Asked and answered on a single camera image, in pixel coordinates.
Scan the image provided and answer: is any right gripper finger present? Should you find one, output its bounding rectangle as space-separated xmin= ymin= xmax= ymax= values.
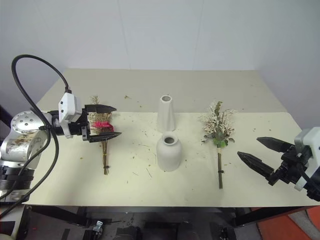
xmin=237 ymin=150 xmax=275 ymax=182
xmin=256 ymin=136 xmax=296 ymax=154

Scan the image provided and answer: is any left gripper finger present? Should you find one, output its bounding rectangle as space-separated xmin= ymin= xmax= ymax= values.
xmin=87 ymin=131 xmax=123 ymax=144
xmin=84 ymin=104 xmax=118 ymax=114

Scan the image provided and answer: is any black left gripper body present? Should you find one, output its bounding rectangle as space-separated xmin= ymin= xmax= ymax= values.
xmin=67 ymin=109 xmax=93 ymax=143

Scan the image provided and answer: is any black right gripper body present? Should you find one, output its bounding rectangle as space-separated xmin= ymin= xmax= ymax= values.
xmin=268 ymin=145 xmax=313 ymax=186

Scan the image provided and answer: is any tall conical white vase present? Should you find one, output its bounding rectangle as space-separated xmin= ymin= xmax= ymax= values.
xmin=156 ymin=94 xmax=177 ymax=133

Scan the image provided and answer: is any round white ceramic vase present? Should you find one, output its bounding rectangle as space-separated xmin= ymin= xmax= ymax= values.
xmin=156 ymin=131 xmax=183 ymax=173

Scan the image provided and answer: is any pink dried flower bouquet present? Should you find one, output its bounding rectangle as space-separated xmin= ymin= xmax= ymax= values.
xmin=89 ymin=94 xmax=116 ymax=176

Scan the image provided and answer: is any white and green flower bouquet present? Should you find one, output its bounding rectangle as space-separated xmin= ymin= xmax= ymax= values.
xmin=199 ymin=100 xmax=239 ymax=190

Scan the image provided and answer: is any cream table sheet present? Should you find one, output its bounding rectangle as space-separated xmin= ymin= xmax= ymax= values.
xmin=23 ymin=111 xmax=320 ymax=208

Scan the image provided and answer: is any orange floor mat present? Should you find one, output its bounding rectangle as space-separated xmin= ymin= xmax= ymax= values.
xmin=256 ymin=206 xmax=320 ymax=240

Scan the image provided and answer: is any small metal clamp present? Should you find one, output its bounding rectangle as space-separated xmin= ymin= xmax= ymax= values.
xmin=92 ymin=220 xmax=105 ymax=234

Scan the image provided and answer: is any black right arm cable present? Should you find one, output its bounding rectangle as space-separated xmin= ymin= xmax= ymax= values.
xmin=296 ymin=152 xmax=312 ymax=184

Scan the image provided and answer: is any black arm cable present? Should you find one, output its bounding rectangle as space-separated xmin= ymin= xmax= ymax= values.
xmin=0 ymin=54 xmax=74 ymax=220
xmin=296 ymin=152 xmax=312 ymax=184

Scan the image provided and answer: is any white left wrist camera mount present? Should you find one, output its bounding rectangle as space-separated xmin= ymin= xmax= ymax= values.
xmin=58 ymin=92 xmax=84 ymax=139

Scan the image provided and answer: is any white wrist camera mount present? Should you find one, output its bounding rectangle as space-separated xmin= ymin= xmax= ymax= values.
xmin=293 ymin=126 xmax=320 ymax=191
xmin=58 ymin=92 xmax=84 ymax=139

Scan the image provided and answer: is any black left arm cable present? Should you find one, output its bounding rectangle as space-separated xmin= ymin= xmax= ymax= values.
xmin=0 ymin=54 xmax=74 ymax=220

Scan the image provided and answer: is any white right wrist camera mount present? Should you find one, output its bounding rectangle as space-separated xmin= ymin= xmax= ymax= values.
xmin=293 ymin=126 xmax=320 ymax=191

